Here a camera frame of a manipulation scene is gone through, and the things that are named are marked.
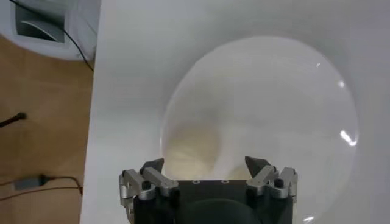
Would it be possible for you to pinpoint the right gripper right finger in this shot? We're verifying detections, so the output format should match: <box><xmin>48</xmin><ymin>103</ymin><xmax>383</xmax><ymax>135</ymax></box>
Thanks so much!
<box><xmin>244</xmin><ymin>155</ymin><xmax>299</xmax><ymax>203</ymax></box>

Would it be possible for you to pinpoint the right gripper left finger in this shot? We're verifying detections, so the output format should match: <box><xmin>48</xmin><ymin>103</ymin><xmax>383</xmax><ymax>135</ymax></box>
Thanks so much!
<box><xmin>119</xmin><ymin>157</ymin><xmax>180</xmax><ymax>214</ymax></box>

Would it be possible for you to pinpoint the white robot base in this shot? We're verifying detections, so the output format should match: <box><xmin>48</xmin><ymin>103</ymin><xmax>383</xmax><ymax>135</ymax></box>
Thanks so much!
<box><xmin>0</xmin><ymin>0</ymin><xmax>102</xmax><ymax>61</ymax></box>

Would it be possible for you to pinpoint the round white plate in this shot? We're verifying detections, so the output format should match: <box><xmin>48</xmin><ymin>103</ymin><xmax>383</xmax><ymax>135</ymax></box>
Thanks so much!
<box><xmin>160</xmin><ymin>35</ymin><xmax>360</xmax><ymax>224</ymax></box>

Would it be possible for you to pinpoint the black plug on floor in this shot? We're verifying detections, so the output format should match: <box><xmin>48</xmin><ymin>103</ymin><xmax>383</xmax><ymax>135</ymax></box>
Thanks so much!
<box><xmin>0</xmin><ymin>111</ymin><xmax>28</xmax><ymax>128</ymax></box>

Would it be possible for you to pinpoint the thin black cable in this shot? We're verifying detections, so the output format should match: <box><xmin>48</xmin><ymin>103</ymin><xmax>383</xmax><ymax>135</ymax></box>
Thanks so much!
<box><xmin>8</xmin><ymin>0</ymin><xmax>94</xmax><ymax>73</ymax></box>

